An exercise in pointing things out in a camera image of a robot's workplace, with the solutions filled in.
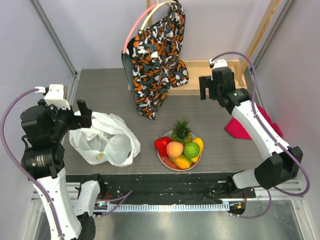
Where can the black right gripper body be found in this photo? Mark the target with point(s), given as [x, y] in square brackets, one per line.
[213, 87]

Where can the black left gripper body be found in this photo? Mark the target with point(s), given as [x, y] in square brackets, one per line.
[63, 119]

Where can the translucent white plastic bag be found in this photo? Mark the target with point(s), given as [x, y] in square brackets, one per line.
[108, 135]

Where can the fake pineapple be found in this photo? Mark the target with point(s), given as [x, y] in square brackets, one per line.
[181, 133]

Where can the green bumpy fake fruit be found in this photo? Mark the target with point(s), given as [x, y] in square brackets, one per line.
[191, 150]

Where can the fake peach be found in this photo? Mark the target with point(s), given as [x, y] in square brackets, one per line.
[174, 149]

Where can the red fake pepper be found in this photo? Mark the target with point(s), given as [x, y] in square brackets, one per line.
[161, 145]

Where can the green yellow fake papaya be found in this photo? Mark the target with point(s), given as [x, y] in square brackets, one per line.
[182, 162]

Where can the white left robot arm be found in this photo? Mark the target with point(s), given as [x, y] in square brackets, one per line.
[43, 158]

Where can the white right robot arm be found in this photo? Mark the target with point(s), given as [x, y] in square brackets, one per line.
[280, 160]

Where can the fake lemon slice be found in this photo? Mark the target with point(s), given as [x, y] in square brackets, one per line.
[99, 157]

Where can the red cloth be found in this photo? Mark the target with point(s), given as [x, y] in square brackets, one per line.
[250, 121]

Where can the camouflage patterned garment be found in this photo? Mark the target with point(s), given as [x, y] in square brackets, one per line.
[151, 61]

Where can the pink and cream hanger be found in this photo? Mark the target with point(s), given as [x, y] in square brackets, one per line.
[145, 18]

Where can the red and teal plate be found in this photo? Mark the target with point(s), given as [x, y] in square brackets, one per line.
[171, 165]

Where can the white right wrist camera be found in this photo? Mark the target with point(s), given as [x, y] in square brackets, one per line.
[217, 64]

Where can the white slotted cable duct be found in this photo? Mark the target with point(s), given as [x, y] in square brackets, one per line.
[133, 208]

